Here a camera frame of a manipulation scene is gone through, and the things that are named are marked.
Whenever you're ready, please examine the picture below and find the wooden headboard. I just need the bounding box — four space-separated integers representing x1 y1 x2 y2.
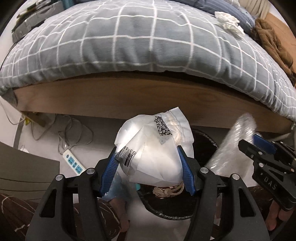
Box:
265 13 296 70

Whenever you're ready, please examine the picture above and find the beige curtain right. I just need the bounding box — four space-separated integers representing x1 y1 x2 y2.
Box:
239 0 271 19

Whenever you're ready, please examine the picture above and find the clear bubble wrap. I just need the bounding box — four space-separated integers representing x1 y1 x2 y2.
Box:
206 113 256 178

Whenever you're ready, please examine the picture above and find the blue slipper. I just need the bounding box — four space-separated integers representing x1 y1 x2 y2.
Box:
102 172 130 202

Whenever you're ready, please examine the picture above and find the white tissue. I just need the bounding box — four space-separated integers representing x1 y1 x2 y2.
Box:
214 11 245 39

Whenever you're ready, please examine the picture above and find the wooden bed frame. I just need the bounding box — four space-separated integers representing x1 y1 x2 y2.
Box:
14 72 292 133

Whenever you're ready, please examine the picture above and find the black lined trash bin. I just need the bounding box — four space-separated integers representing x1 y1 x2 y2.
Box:
137 128 218 220

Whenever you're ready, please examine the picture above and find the grey suitcase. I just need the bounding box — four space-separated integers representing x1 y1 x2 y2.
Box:
11 1 64 43

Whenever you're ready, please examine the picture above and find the brown pyjama leg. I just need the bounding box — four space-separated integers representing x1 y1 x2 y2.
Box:
1 189 130 240

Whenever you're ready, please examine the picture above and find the person right hand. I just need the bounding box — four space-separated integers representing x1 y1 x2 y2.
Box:
265 201 293 231

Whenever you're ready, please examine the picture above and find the grey checked bed sheet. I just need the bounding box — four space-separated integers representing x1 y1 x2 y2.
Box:
1 1 295 121

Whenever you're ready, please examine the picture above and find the white drawstring pouch bag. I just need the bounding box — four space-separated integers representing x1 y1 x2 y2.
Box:
114 108 194 198

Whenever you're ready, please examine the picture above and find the white power strip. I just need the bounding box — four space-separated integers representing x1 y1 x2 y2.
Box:
62 149 86 176

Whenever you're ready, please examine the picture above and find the blue striped duvet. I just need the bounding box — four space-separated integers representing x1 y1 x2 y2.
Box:
177 0 255 35

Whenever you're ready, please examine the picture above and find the brown jacket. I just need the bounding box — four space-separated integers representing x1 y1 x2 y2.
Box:
250 18 295 87

